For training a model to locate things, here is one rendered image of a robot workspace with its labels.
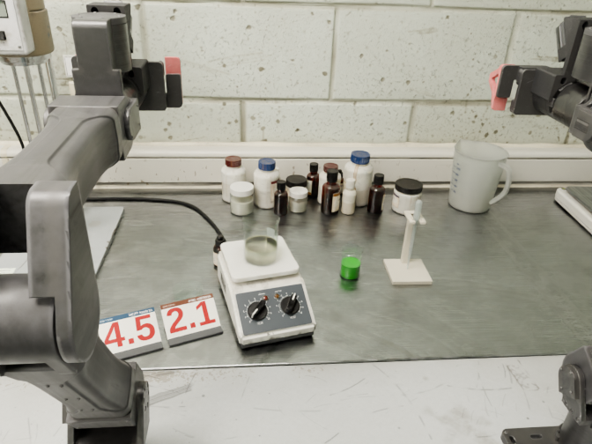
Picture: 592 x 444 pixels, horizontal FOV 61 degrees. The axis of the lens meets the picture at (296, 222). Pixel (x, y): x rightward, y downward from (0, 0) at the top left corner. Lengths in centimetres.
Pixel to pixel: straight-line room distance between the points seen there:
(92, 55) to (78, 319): 32
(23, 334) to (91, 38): 33
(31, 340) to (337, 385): 52
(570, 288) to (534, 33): 65
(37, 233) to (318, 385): 54
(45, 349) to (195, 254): 73
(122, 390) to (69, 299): 24
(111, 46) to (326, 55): 78
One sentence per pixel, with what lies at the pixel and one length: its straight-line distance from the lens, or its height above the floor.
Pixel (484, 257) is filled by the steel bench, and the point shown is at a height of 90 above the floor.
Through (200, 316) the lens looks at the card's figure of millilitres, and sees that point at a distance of 89.
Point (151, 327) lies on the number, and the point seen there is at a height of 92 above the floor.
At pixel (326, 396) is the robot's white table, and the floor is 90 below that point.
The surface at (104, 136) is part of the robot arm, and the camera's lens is 51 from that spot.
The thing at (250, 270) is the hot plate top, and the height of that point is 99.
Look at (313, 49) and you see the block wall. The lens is 129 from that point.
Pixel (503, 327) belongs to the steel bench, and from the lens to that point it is 98.
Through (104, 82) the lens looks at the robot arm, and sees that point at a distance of 60.
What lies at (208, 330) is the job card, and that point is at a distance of 88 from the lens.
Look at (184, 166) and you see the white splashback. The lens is 133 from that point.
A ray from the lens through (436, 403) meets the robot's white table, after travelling 81.
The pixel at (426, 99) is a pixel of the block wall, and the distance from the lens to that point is 140.
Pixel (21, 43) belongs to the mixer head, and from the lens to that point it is 97.
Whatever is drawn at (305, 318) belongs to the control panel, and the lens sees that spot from 86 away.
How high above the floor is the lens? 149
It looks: 29 degrees down
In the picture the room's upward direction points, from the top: 3 degrees clockwise
